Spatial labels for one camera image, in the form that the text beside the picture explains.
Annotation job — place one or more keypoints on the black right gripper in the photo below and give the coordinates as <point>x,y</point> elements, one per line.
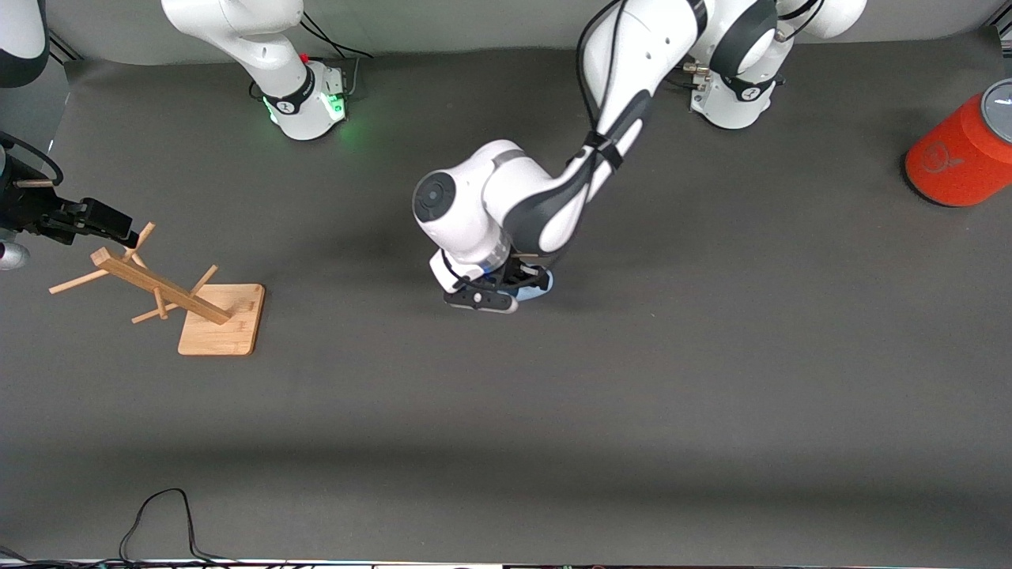
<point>25,207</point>

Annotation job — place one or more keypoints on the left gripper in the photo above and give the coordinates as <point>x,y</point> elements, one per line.
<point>523,276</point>

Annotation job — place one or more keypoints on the light blue plastic cup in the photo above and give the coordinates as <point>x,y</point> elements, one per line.
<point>531,297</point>

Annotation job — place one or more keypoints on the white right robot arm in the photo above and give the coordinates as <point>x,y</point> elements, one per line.
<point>277,47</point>

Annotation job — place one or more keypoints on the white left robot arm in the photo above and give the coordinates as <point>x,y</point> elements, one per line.
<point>474,197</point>

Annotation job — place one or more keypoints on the wooden cup rack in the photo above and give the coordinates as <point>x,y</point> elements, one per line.
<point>221,324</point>

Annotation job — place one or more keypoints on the dark grey table mat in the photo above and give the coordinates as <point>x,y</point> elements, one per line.
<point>506,395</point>

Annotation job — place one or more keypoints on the orange cylinder with grey lid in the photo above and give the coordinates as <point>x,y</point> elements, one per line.
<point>957,158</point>

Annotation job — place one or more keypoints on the dark metal frame rail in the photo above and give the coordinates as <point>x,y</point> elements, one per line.
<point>67,54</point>
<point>1006,32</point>

